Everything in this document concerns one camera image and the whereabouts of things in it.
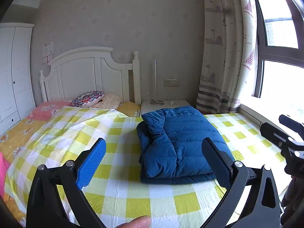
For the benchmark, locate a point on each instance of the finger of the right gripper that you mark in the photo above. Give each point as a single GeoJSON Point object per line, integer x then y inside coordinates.
{"type": "Point", "coordinates": [291, 124]}
{"type": "Point", "coordinates": [274, 135]}

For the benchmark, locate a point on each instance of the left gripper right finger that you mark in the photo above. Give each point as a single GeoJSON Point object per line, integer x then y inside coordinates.
{"type": "Point", "coordinates": [230, 175]}

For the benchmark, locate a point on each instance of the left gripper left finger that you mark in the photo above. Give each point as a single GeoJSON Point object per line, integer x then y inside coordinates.
{"type": "Point", "coordinates": [77, 174]}

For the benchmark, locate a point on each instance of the blue quilted puffer jacket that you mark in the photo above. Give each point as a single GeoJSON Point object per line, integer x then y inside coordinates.
{"type": "Point", "coordinates": [170, 141]}

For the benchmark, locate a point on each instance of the person's thumb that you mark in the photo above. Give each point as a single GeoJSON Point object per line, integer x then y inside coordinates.
{"type": "Point", "coordinates": [139, 222]}

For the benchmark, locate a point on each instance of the yellow checkered quilt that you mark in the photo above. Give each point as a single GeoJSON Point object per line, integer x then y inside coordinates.
{"type": "Point", "coordinates": [176, 205]}

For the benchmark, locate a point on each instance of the patterned beige curtain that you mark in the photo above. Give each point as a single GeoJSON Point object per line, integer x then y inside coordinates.
{"type": "Point", "coordinates": [229, 67]}

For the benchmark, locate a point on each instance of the pink floral pillow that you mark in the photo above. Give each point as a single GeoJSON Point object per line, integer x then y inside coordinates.
{"type": "Point", "coordinates": [46, 110]}

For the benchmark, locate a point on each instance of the orange floral bed sheet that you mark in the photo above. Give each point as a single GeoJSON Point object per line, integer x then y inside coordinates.
{"type": "Point", "coordinates": [16, 132]}

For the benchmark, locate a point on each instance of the colourful patterned cushion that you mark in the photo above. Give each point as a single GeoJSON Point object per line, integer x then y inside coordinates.
{"type": "Point", "coordinates": [88, 99]}

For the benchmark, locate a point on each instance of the cream fluffy pillow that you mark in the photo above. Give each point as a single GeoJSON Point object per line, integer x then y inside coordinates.
{"type": "Point", "coordinates": [109, 101]}

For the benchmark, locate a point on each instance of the white wardrobe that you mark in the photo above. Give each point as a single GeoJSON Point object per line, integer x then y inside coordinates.
{"type": "Point", "coordinates": [17, 99]}

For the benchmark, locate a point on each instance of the white bedside table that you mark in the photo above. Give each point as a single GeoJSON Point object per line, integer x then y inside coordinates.
{"type": "Point", "coordinates": [145, 107]}

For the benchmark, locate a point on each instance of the white wooden headboard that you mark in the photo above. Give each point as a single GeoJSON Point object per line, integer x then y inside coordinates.
{"type": "Point", "coordinates": [87, 69]}

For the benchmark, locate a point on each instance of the slim white desk lamp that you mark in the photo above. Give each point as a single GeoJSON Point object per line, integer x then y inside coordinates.
{"type": "Point", "coordinates": [155, 83]}

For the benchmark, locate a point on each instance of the dark framed window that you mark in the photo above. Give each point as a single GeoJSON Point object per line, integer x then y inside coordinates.
{"type": "Point", "coordinates": [280, 48]}

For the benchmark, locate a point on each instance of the wall socket panel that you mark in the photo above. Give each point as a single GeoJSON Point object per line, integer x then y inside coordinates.
{"type": "Point", "coordinates": [171, 83]}

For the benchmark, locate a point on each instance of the paper notice on wall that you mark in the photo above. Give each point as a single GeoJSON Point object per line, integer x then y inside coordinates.
{"type": "Point", "coordinates": [48, 52]}

